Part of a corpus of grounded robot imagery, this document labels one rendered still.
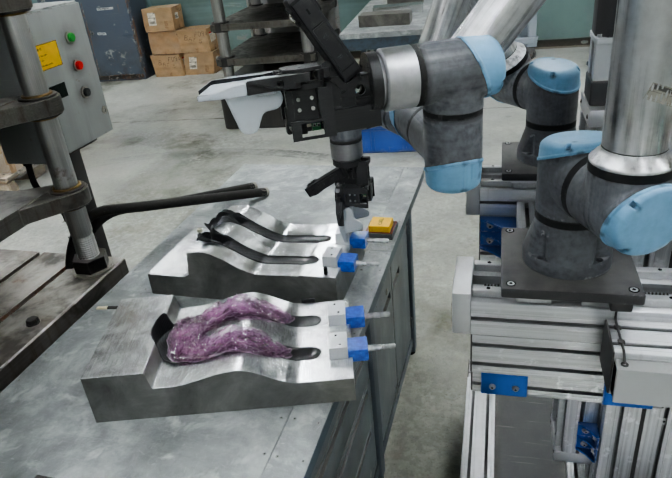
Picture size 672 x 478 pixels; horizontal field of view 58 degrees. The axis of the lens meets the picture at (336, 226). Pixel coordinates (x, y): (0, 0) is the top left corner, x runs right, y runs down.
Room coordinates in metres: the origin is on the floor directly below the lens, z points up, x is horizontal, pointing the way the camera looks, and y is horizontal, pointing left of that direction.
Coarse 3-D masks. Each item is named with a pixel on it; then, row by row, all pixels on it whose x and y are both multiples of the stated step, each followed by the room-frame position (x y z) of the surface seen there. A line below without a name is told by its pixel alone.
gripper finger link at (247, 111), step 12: (216, 84) 0.67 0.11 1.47; (228, 84) 0.66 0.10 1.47; (240, 84) 0.65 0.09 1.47; (204, 96) 0.65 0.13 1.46; (216, 96) 0.65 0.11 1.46; (228, 96) 0.65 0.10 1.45; (240, 96) 0.65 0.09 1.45; (252, 96) 0.66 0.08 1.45; (264, 96) 0.67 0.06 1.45; (276, 96) 0.67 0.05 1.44; (240, 108) 0.66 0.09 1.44; (252, 108) 0.66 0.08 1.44; (264, 108) 0.67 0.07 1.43; (276, 108) 0.67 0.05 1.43; (240, 120) 0.65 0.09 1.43; (252, 120) 0.66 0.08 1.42; (252, 132) 0.66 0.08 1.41
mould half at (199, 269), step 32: (224, 224) 1.41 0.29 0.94; (288, 224) 1.47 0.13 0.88; (320, 224) 1.45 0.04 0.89; (192, 256) 1.28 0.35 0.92; (224, 256) 1.27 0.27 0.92; (320, 256) 1.27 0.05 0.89; (160, 288) 1.32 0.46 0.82; (192, 288) 1.29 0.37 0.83; (224, 288) 1.26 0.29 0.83; (256, 288) 1.23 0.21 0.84; (288, 288) 1.20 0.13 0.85; (320, 288) 1.18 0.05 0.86
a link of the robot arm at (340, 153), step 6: (330, 144) 1.32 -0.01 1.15; (354, 144) 1.30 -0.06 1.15; (360, 144) 1.31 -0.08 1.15; (336, 150) 1.30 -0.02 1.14; (342, 150) 1.30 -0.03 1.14; (348, 150) 1.30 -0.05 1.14; (354, 150) 1.30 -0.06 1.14; (360, 150) 1.31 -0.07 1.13; (336, 156) 1.31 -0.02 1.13; (342, 156) 1.30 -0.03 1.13; (348, 156) 1.30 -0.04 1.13; (354, 156) 1.30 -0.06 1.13; (360, 156) 1.31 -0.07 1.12; (342, 162) 1.30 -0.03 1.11; (348, 162) 1.30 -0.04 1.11
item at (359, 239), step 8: (336, 232) 1.33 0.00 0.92; (352, 232) 1.35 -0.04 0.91; (360, 232) 1.34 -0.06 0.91; (368, 232) 1.34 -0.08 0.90; (336, 240) 1.32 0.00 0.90; (352, 240) 1.31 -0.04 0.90; (360, 240) 1.31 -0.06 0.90; (368, 240) 1.32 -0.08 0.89; (376, 240) 1.31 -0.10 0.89; (384, 240) 1.31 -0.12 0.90
